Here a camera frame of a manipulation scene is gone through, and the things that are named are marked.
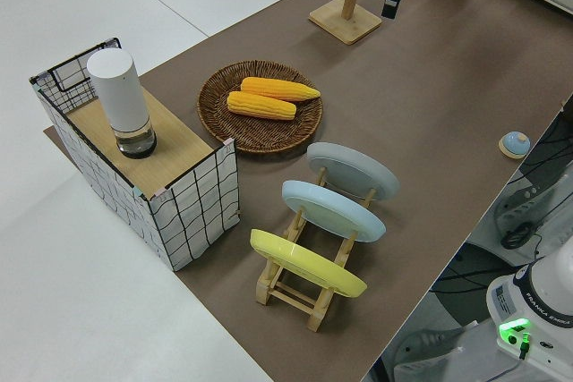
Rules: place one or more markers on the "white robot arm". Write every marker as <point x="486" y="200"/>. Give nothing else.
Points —
<point x="550" y="306"/>

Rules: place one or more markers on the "round wicker basket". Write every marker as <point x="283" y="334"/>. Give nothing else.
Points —
<point x="268" y="133"/>

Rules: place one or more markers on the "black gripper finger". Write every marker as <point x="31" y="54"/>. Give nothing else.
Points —
<point x="390" y="10"/>

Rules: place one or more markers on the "white cylindrical bottle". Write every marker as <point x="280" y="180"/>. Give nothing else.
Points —
<point x="118" y="91"/>

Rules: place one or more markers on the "brown table mat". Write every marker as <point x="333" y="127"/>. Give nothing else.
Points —
<point x="425" y="87"/>

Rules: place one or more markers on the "light blue plate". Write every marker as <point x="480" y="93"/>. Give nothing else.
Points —
<point x="331" y="212"/>

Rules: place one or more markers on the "yellow corn cob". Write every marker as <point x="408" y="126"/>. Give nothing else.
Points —
<point x="277" y="88"/>
<point x="259" y="105"/>

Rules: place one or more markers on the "wooden mug tree stand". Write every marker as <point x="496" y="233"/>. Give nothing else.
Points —
<point x="344" y="26"/>

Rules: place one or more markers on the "wooden plate rack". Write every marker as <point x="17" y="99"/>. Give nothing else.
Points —
<point x="291" y="299"/>

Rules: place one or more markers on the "grey plate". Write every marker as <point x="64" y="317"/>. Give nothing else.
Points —
<point x="353" y="167"/>

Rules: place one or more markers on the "white power strip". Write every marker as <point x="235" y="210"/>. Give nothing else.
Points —
<point x="519" y="207"/>

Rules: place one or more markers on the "yellow plate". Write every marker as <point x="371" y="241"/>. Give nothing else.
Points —
<point x="304" y="265"/>

